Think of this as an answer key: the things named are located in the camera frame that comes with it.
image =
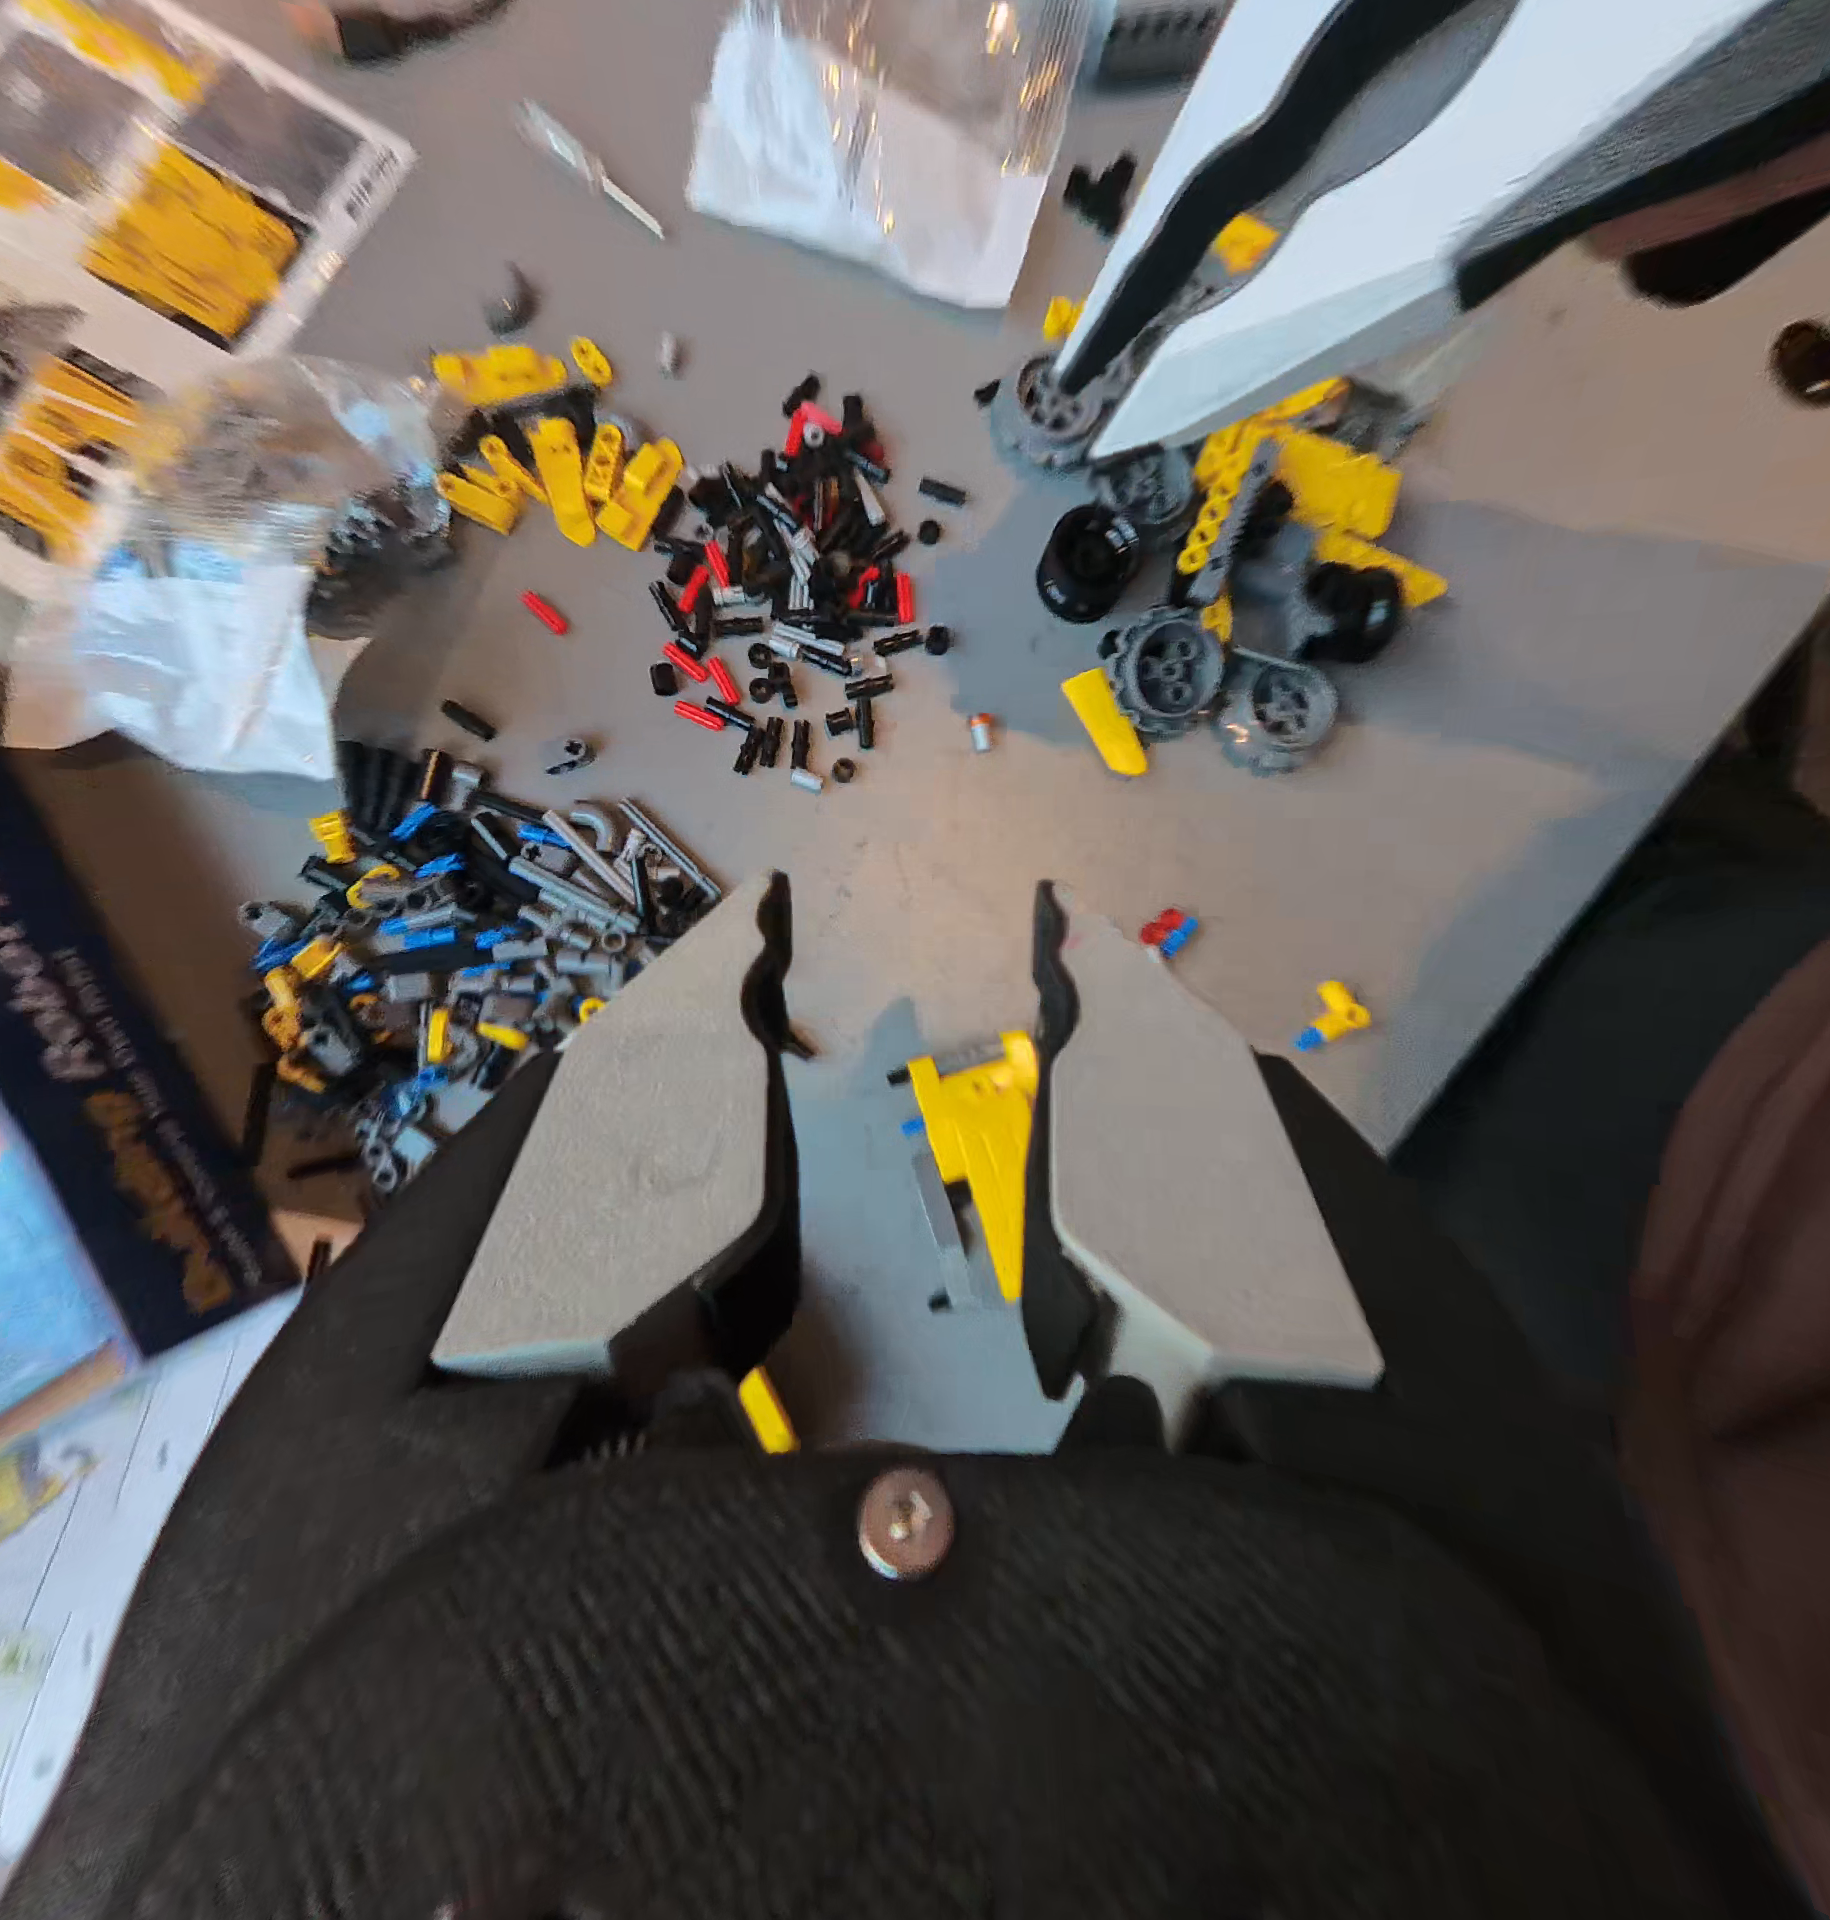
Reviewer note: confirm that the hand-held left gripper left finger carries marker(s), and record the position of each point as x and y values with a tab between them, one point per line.
615	1186

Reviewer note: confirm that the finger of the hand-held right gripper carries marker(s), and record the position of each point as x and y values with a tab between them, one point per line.
1232	89
1380	253

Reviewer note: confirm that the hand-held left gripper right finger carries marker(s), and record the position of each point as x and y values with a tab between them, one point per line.
1199	1200

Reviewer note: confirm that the yellow angle connector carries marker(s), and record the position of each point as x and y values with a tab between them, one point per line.
1344	1012

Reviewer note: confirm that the black desk grommet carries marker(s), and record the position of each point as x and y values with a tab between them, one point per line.
1810	360

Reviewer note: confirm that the grey desk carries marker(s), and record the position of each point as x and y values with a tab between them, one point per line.
1530	719

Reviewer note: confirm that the yellow beam chassis assembly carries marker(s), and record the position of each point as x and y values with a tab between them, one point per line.
1335	482

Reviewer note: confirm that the yellow and grey brick assembly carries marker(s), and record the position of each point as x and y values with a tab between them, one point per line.
976	1139

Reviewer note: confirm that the pile of blue grey pieces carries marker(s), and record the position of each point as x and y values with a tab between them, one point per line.
482	946

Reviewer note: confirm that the grey sprocket wheel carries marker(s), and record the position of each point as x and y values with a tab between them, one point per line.
1141	482
1051	406
1170	667
1276	707

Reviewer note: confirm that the empty clear plastic bag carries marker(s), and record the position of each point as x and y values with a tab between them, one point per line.
887	179

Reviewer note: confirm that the black wheel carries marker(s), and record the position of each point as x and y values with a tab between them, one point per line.
1088	562
1357	614

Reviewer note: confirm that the yellow curved panel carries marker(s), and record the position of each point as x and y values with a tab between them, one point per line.
1109	729

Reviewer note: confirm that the blue robot kit box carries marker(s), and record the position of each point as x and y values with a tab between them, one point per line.
91	1078

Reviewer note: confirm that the red pin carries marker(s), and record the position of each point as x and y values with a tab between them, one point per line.
544	614

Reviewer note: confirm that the pile of black red pieces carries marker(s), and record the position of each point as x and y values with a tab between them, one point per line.
795	584

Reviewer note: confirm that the clear plastic tool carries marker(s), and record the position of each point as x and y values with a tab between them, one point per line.
594	173

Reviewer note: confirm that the instruction booklet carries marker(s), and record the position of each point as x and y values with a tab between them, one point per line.
44	1577

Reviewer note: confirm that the plastic bag of pieces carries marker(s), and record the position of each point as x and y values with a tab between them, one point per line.
212	598

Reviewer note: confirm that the pile of yellow pieces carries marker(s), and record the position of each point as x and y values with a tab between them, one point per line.
571	466

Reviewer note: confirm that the dark grey curved piece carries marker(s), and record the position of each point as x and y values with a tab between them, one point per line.
509	301

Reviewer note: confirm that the black power plug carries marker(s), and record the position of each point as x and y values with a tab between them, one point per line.
407	25

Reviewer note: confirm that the printed paper sheet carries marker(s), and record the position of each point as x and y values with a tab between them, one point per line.
137	226

